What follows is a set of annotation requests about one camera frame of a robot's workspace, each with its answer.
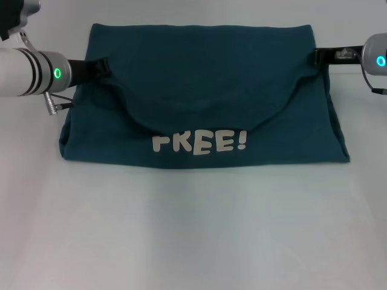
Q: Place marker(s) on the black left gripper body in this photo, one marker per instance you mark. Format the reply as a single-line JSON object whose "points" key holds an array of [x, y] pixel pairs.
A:
{"points": [[81, 71]]}

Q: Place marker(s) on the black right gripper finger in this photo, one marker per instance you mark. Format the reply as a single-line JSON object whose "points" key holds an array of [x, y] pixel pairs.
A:
{"points": [[317, 56]]}

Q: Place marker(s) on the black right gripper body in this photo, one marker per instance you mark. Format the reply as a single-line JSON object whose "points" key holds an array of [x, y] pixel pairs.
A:
{"points": [[341, 55]]}

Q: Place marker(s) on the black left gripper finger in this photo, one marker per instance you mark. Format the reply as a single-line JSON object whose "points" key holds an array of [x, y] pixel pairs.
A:
{"points": [[103, 67]]}

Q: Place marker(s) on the teal blue t-shirt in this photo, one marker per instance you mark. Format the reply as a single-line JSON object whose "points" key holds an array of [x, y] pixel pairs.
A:
{"points": [[196, 90]]}

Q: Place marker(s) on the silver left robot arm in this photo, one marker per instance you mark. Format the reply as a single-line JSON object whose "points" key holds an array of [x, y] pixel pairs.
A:
{"points": [[24, 72]]}

